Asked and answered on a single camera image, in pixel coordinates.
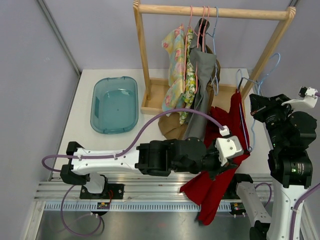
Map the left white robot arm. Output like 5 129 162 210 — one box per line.
60 136 244 200

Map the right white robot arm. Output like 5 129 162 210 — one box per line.
226 88 319 240

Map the teal plastic basin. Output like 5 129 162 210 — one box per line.
90 76 139 135

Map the tan skirt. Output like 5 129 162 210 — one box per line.
157 47 222 140

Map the blue wire hanger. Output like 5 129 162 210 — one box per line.
207 6 219 96
235 52 281 153

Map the red skirt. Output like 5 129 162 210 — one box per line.
179 90 250 226

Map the wooden clothes rack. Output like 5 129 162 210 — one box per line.
133 0 296 115

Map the grey skirt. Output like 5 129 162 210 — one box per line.
183 18 216 140

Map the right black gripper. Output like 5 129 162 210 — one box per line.
251 93 297 148

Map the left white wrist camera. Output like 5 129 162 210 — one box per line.
214 125 244 167

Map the pastel floral skirt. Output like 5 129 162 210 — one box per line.
161 24 185 112

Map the lemon print skirt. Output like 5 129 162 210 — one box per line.
182 29 196 109

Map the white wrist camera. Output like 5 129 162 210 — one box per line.
281 86 320 111
214 125 244 167

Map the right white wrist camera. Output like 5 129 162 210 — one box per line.
281 86 320 111

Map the aluminium rail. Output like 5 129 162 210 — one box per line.
34 172 201 212

